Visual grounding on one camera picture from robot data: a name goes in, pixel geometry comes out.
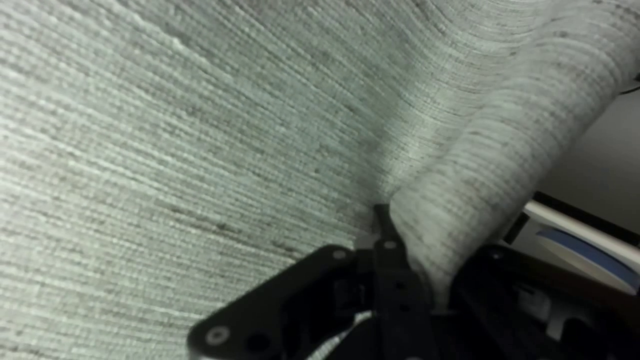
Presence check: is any blue white curved object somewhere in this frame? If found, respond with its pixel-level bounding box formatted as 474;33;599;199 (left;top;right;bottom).
536;227;640;296

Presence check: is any white bar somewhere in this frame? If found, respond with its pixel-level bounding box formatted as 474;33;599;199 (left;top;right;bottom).
521;199;640;268

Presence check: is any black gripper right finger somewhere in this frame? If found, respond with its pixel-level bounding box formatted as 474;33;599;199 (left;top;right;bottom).
446;243;640;360

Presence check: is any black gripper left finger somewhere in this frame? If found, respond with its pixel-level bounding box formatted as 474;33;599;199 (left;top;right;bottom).
186;203;435;360

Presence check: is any grey woven curtain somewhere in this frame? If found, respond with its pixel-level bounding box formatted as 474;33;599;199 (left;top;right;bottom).
0;0;640;317

